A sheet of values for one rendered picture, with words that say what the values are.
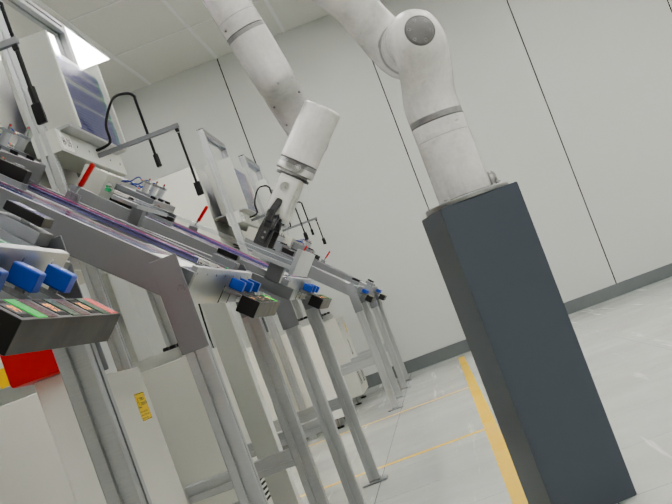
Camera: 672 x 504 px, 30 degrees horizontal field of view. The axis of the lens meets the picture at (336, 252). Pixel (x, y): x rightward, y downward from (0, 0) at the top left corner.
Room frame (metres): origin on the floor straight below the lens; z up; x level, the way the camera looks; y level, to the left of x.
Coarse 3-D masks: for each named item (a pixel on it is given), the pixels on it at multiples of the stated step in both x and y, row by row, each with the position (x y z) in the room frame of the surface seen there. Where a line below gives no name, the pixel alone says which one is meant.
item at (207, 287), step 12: (204, 276) 2.30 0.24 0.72; (216, 276) 2.42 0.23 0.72; (228, 276) 2.56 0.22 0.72; (240, 276) 2.72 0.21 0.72; (192, 288) 2.24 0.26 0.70; (204, 288) 2.36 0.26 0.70; (216, 288) 2.49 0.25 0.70; (228, 288) 2.63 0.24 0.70; (204, 300) 2.41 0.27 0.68; (216, 300) 2.55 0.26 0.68; (228, 300) 2.70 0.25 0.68
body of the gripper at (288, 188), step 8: (280, 176) 2.63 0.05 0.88; (288, 176) 2.63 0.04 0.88; (296, 176) 2.63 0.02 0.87; (280, 184) 2.63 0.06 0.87; (288, 184) 2.63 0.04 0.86; (296, 184) 2.63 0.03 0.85; (272, 192) 2.63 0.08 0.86; (280, 192) 2.62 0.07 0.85; (288, 192) 2.62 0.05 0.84; (296, 192) 2.63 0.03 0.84; (272, 200) 2.62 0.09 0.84; (288, 200) 2.62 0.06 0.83; (296, 200) 2.67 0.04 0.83; (280, 208) 2.62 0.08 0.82; (288, 208) 2.63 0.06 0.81; (280, 216) 2.62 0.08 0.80; (288, 216) 2.65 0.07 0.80
